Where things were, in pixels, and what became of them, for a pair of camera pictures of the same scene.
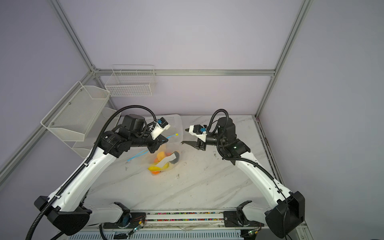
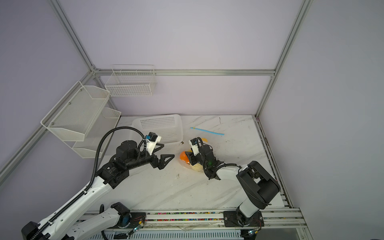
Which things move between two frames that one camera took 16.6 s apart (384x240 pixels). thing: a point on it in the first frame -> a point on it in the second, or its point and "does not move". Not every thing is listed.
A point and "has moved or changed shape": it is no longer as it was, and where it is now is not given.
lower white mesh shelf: (83, 149) does not move
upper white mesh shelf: (73, 116) does not move
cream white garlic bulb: (166, 160) has moved or changed shape
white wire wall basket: (129, 80) does not move
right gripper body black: (200, 144) -> (192, 157)
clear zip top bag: (167, 156) -> (185, 160)
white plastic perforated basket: (174, 134) does not move
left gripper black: (153, 142) -> (155, 160)
